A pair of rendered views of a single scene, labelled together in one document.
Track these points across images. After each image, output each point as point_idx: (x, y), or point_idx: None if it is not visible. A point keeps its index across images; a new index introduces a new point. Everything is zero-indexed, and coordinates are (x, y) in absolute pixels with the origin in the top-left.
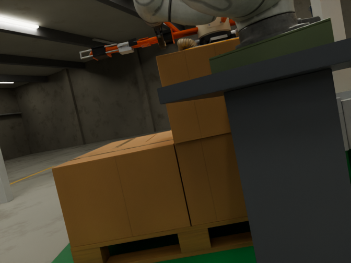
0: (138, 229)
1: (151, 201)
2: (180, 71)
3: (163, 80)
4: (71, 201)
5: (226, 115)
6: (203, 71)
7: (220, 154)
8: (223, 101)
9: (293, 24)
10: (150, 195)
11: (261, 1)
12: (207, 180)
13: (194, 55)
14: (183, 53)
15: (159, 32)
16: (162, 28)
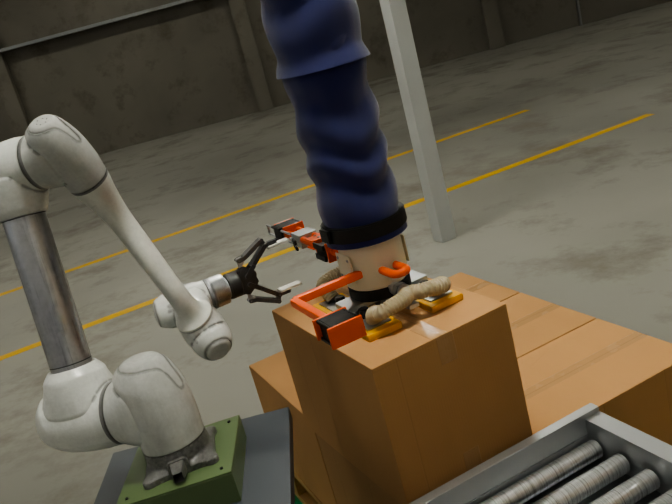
0: (310, 486)
1: (311, 467)
2: (291, 344)
3: (282, 344)
4: (266, 410)
5: (337, 433)
6: (308, 361)
7: (347, 473)
8: (331, 414)
9: (152, 472)
10: (309, 460)
11: (120, 444)
12: (344, 492)
13: (297, 334)
14: (288, 324)
15: (248, 297)
16: (259, 286)
